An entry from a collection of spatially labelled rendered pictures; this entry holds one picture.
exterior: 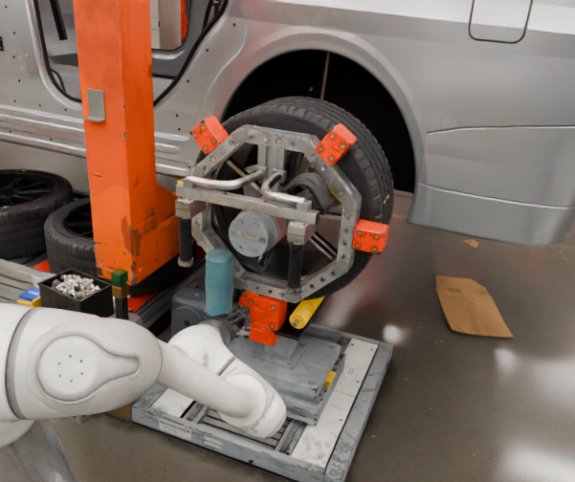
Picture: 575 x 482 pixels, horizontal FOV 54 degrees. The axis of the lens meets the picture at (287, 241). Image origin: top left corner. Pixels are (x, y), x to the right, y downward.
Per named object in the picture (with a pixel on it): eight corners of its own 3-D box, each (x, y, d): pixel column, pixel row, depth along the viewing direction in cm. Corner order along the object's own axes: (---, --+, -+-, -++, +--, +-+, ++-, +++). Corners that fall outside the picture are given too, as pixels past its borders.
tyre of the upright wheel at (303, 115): (353, 302, 212) (428, 143, 180) (334, 335, 192) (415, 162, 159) (203, 227, 224) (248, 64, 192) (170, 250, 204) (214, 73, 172)
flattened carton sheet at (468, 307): (484, 284, 327) (485, 279, 325) (513, 339, 277) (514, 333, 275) (431, 280, 327) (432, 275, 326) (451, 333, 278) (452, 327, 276)
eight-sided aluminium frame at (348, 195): (348, 307, 183) (369, 142, 160) (342, 317, 178) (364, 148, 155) (200, 269, 200) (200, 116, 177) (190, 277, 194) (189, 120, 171)
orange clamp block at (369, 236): (357, 239, 174) (386, 245, 172) (350, 249, 168) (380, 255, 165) (360, 218, 171) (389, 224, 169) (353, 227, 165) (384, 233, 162)
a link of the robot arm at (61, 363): (167, 313, 77) (69, 310, 77) (126, 305, 59) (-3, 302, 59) (162, 413, 74) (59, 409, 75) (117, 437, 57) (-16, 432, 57)
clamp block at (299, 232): (315, 232, 156) (317, 215, 153) (304, 245, 148) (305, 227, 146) (298, 229, 157) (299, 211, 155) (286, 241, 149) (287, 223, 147)
